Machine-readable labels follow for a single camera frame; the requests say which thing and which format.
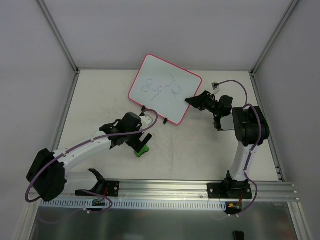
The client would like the green bone-shaped eraser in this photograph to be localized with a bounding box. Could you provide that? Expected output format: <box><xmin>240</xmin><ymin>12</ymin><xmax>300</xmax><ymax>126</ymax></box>
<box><xmin>134</xmin><ymin>145</ymin><xmax>150</xmax><ymax>158</ymax></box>

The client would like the pink-framed whiteboard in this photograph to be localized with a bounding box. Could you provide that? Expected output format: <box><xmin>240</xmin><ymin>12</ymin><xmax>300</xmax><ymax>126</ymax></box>
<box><xmin>128</xmin><ymin>54</ymin><xmax>203</xmax><ymax>125</ymax></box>

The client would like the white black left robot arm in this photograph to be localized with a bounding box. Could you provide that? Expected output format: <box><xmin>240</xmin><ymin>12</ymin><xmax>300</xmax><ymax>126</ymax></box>
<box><xmin>185</xmin><ymin>91</ymin><xmax>270</xmax><ymax>190</ymax></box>

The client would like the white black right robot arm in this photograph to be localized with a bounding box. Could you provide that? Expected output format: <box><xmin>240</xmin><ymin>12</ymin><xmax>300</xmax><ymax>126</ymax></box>
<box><xmin>25</xmin><ymin>112</ymin><xmax>157</xmax><ymax>203</ymax></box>

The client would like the black object bottom edge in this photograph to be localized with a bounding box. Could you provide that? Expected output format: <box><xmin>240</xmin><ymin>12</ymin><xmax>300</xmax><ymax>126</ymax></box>
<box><xmin>233</xmin><ymin>231</ymin><xmax>245</xmax><ymax>240</ymax></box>

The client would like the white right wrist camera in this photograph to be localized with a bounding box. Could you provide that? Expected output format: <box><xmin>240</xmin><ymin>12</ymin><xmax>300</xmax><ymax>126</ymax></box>
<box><xmin>140</xmin><ymin>115</ymin><xmax>153</xmax><ymax>128</ymax></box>

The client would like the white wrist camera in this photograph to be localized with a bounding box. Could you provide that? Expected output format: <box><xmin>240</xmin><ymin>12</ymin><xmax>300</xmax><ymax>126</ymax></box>
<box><xmin>211</xmin><ymin>82</ymin><xmax>220</xmax><ymax>92</ymax></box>
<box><xmin>140</xmin><ymin>115</ymin><xmax>153</xmax><ymax>128</ymax></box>

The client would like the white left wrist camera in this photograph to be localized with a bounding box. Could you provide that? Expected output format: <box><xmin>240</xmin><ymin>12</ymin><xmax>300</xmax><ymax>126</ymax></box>
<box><xmin>211</xmin><ymin>82</ymin><xmax>220</xmax><ymax>92</ymax></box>

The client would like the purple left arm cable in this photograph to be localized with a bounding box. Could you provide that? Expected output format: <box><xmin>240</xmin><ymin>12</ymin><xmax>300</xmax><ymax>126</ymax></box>
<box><xmin>216</xmin><ymin>79</ymin><xmax>263</xmax><ymax>218</ymax></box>

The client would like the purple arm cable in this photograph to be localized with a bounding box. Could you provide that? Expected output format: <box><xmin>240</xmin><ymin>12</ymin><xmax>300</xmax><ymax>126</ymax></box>
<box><xmin>216</xmin><ymin>79</ymin><xmax>263</xmax><ymax>218</ymax></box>
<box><xmin>24</xmin><ymin>109</ymin><xmax>159</xmax><ymax>203</ymax></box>

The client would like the right aluminium frame post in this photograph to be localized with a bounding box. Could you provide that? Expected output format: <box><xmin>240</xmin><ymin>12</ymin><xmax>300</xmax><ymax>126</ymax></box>
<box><xmin>250</xmin><ymin>0</ymin><xmax>300</xmax><ymax>77</ymax></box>

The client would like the aluminium frame post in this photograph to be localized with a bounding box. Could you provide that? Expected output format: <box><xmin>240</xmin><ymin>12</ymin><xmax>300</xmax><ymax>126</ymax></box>
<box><xmin>250</xmin><ymin>0</ymin><xmax>300</xmax><ymax>77</ymax></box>
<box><xmin>36</xmin><ymin>0</ymin><xmax>79</xmax><ymax>74</ymax></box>

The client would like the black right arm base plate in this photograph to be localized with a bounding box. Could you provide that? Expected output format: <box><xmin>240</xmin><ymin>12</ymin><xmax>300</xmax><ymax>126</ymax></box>
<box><xmin>75</xmin><ymin>180</ymin><xmax>120</xmax><ymax>197</ymax></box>

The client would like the aluminium mounting rail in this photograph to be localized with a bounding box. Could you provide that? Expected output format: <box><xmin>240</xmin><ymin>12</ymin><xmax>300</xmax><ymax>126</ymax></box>
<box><xmin>67</xmin><ymin>178</ymin><xmax>300</xmax><ymax>202</ymax></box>

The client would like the white slotted cable duct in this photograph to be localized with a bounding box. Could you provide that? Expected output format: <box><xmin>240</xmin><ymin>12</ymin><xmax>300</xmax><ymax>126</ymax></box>
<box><xmin>40</xmin><ymin>198</ymin><xmax>227</xmax><ymax>212</ymax></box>

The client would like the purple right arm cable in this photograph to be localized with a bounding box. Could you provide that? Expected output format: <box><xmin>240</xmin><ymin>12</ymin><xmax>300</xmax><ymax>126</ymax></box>
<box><xmin>24</xmin><ymin>109</ymin><xmax>159</xmax><ymax>203</ymax></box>

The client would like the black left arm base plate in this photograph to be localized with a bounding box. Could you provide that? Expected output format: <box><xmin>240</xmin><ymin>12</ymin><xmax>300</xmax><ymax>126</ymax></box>
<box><xmin>206</xmin><ymin>181</ymin><xmax>253</xmax><ymax>200</ymax></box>

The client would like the left aluminium frame post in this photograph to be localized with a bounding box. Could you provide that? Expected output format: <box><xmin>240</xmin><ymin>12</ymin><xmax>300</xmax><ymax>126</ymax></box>
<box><xmin>36</xmin><ymin>0</ymin><xmax>79</xmax><ymax>74</ymax></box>

